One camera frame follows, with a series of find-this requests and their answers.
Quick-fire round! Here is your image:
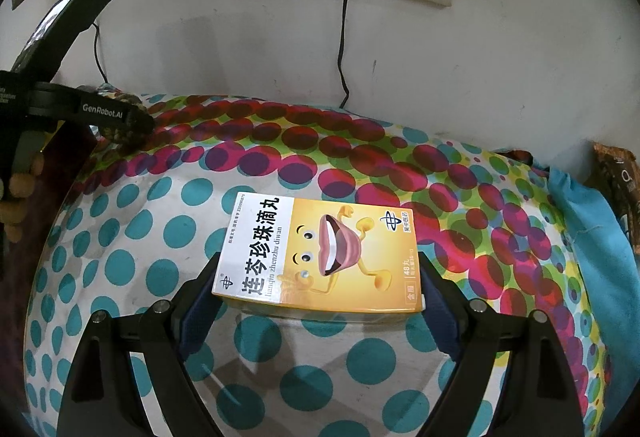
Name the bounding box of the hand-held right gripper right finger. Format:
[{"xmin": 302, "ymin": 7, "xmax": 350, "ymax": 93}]
[{"xmin": 417, "ymin": 252, "xmax": 586, "ymax": 437}]

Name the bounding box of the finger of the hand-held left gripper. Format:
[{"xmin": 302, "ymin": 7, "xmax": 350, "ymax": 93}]
[
  {"xmin": 60, "ymin": 88, "xmax": 155, "ymax": 138},
  {"xmin": 12, "ymin": 0, "xmax": 118, "ymax": 82}
]

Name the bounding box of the brown dried flower ball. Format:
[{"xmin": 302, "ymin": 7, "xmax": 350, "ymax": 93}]
[{"xmin": 92, "ymin": 89, "xmax": 153, "ymax": 152}]

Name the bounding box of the person's left hand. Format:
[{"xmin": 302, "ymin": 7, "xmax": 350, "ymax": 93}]
[{"xmin": 0, "ymin": 152, "xmax": 46, "ymax": 225}]

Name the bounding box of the black hanging cable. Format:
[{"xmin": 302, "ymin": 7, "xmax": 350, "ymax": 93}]
[{"xmin": 337, "ymin": 0, "xmax": 358, "ymax": 110}]

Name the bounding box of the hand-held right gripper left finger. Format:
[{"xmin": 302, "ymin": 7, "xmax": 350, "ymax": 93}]
[{"xmin": 57, "ymin": 253, "xmax": 223, "ymax": 437}]

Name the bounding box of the polka dot tablecloth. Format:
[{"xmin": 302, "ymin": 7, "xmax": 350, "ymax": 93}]
[{"xmin": 22, "ymin": 92, "xmax": 608, "ymax": 437}]

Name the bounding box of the thin black cable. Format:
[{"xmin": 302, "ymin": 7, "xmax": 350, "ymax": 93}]
[{"xmin": 72, "ymin": 0, "xmax": 108, "ymax": 88}]

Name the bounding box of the large yellow cartoon box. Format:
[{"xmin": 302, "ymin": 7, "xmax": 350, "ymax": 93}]
[{"xmin": 211, "ymin": 191, "xmax": 423, "ymax": 318}]

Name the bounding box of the blue cloth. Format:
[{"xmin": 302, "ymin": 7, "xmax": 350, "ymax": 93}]
[{"xmin": 547, "ymin": 167, "xmax": 640, "ymax": 378}]

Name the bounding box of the brown packet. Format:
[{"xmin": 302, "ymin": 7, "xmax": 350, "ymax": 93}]
[{"xmin": 592, "ymin": 142, "xmax": 640, "ymax": 258}]

